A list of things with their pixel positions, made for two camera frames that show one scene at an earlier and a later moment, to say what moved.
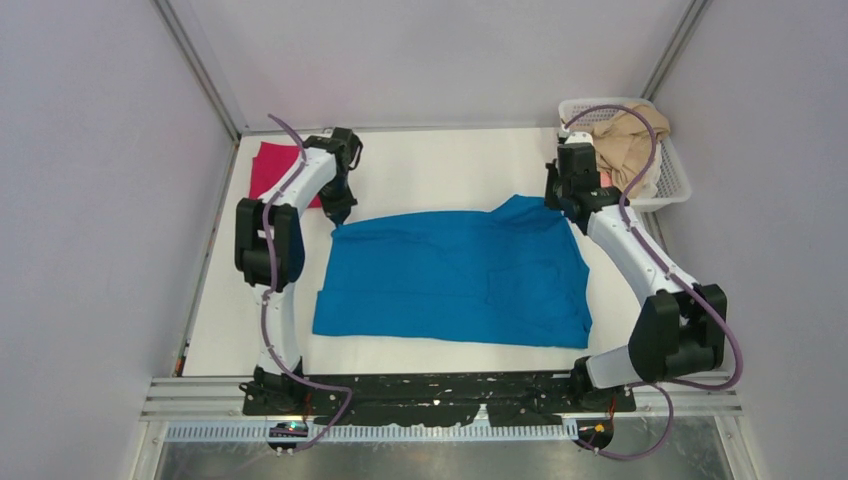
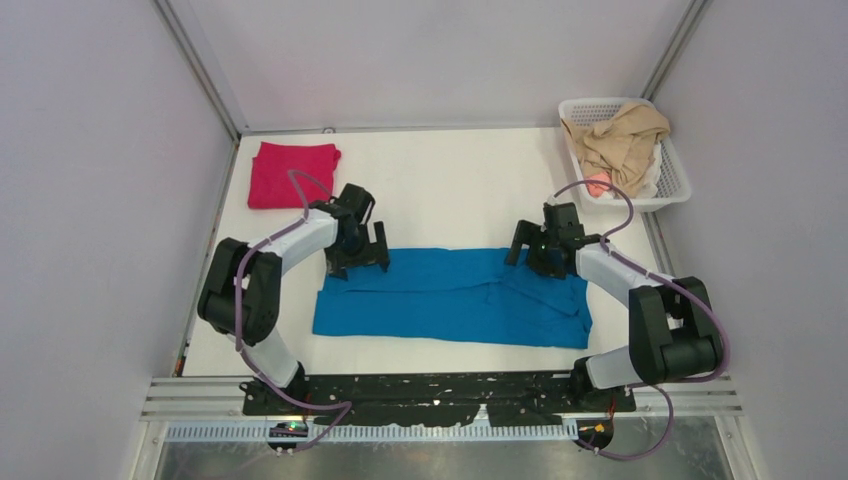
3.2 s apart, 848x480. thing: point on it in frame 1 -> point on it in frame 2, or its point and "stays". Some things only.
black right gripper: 550,200 -> 523,236
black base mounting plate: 421,400 stays
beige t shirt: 622,141 stays
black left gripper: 339,211 -> 372,254
